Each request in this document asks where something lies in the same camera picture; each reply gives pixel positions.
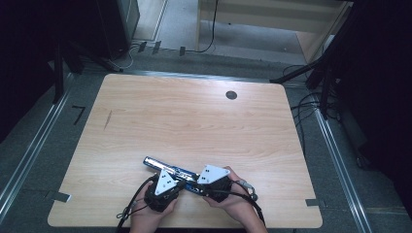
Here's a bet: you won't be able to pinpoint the person's left hand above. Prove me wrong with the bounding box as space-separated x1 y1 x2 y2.
129 182 180 227

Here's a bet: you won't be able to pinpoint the white floor cable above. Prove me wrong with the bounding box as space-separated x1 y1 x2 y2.
117 44 144 71

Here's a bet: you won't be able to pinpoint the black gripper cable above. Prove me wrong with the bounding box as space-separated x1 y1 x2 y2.
223 179 267 227
116 175 158 233

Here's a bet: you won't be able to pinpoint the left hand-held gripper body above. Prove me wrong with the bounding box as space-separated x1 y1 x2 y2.
144 169 179 214

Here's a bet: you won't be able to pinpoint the light wooden cabinet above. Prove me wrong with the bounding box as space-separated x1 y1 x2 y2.
194 0 354 64

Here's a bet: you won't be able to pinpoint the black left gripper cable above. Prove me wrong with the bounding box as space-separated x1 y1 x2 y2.
116 175 158 233

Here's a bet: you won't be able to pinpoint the black floor cables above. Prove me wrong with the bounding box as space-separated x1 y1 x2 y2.
282 63 341 158

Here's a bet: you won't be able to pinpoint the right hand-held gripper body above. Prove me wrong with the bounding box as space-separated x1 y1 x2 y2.
196 164 233 204

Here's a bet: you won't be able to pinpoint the person's right hand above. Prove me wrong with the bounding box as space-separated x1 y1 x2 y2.
203 165 260 225

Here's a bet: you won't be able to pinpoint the dark curtain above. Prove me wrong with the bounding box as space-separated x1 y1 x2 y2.
329 0 412 208
0 0 100 144

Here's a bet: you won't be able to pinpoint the metal floor rail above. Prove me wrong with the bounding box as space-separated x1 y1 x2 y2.
124 69 305 87
312 106 373 233
0 72 75 216

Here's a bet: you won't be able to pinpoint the black cabinet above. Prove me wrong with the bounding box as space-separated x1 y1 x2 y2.
95 0 141 61

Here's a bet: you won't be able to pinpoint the black hanging cable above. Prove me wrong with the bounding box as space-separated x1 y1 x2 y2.
185 0 221 54

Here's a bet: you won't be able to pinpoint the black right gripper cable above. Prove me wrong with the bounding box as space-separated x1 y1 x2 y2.
223 179 267 227

